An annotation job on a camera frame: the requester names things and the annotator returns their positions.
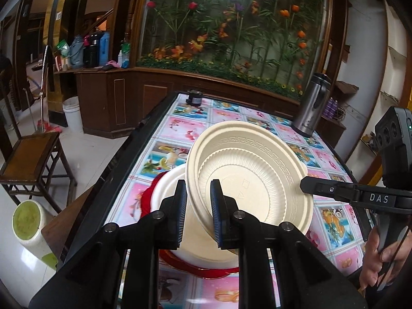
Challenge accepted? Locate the blue bottle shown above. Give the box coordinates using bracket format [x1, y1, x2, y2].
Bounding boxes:
[99, 31, 111, 67]

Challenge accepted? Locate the pink cloth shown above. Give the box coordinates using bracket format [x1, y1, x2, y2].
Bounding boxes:
[99, 59, 122, 72]

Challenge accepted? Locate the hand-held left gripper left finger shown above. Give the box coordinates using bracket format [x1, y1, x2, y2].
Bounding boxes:
[29, 178, 189, 309]

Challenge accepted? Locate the white container with green lid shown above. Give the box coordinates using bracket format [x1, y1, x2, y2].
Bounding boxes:
[12, 200, 59, 270]

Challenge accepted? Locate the person's right hand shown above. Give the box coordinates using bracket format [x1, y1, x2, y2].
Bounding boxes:
[358, 223, 412, 293]

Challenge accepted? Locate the white foam plate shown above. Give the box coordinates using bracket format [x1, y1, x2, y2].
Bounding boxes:
[151, 164, 240, 270]

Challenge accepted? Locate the black framed table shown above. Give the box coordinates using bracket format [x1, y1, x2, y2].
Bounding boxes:
[56, 91, 379, 309]

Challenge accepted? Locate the white spray bottle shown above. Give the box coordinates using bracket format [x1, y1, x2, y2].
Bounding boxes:
[117, 38, 131, 69]

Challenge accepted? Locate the large red scalloped plate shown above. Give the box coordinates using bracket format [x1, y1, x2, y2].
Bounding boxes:
[139, 172, 241, 280]

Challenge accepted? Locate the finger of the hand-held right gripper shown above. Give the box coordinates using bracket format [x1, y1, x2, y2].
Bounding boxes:
[299, 176, 362, 204]

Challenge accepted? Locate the stainless steel thermos jug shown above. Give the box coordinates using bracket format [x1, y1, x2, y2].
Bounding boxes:
[290, 72, 333, 138]

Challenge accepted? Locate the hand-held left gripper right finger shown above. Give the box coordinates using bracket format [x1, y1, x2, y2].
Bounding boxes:
[210, 179, 367, 309]

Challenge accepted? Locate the wooden chair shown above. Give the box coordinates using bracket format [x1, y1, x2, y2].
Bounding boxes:
[0, 131, 78, 213]

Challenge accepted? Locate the white plastic bucket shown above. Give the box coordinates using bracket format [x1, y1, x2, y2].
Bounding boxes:
[62, 96, 84, 133]

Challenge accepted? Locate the artificial flower display case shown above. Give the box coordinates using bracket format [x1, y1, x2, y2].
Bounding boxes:
[137, 0, 333, 99]

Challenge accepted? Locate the black flask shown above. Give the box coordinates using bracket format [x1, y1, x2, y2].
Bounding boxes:
[83, 32, 101, 68]

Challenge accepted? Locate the small black jar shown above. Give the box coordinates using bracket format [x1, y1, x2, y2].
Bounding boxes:
[186, 89, 204, 106]

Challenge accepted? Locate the dark wooden cabinet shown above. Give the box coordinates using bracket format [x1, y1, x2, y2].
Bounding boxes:
[53, 66, 348, 149]

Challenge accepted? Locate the beige plastic bowl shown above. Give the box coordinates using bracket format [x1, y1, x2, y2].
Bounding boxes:
[186, 120, 315, 259]

